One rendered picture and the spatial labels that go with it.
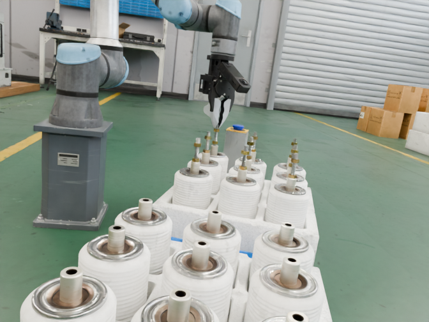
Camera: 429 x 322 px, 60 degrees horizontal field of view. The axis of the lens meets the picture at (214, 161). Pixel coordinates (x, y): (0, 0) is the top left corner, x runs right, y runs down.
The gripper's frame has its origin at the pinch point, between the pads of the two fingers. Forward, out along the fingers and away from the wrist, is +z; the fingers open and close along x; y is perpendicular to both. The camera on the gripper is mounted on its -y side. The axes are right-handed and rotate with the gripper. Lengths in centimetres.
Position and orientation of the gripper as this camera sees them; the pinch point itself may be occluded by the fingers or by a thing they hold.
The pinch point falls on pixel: (218, 124)
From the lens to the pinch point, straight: 112.6
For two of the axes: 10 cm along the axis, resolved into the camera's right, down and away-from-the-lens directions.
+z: -1.2, 9.6, 2.4
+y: -6.3, -2.6, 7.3
